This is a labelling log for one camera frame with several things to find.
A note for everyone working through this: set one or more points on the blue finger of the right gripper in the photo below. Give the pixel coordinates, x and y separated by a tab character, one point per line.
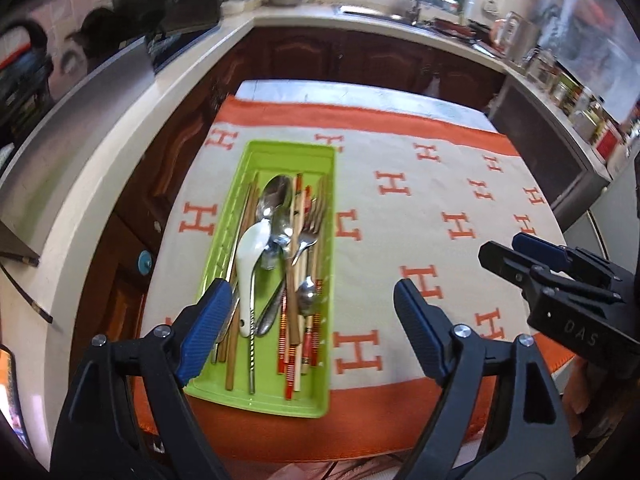
551	255

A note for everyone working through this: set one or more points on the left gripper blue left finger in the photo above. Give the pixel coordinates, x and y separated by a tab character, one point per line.
197	328

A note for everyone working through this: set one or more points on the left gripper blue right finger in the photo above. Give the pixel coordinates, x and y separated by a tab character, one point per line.
427	329

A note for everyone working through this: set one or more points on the twisted steel chopstick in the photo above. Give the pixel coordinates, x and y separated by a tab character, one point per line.
252	337

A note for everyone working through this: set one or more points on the white ceramic soup spoon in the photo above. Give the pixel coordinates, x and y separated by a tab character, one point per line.
250	248

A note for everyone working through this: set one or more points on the bamboo chopstick red end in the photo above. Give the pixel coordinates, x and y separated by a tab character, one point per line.
297	223
312	270

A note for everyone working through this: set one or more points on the small steel spoon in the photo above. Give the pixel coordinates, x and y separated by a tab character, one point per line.
307	296

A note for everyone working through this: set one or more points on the dark brown wooden chopstick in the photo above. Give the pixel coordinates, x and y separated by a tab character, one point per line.
233	329

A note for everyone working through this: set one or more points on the large steel spoon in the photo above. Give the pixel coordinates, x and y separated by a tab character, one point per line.
273	205

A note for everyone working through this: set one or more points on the silver fork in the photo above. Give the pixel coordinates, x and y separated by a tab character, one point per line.
309	234

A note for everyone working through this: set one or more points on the white red patterned chopstick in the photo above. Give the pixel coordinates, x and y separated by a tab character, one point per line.
290	349

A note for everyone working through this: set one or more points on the orange beige H blanket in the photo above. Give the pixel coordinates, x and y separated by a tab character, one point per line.
418	187

